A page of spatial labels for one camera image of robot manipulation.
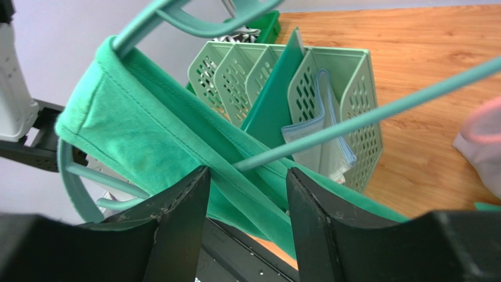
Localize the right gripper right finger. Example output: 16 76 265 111
286 168 500 281

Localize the green tank top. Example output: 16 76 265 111
55 36 410 260

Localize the mint green file organizer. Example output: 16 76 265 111
187 41 385 194

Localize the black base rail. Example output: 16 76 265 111
195 218 299 282

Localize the black white striped tank top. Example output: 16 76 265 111
212 26 261 43

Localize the green plastic tray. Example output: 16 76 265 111
186 11 281 95

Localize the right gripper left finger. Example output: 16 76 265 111
1 166 211 281

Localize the teal plastic hanger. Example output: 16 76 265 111
57 0 501 224

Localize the clear zip pouch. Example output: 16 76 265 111
281 69 356 184

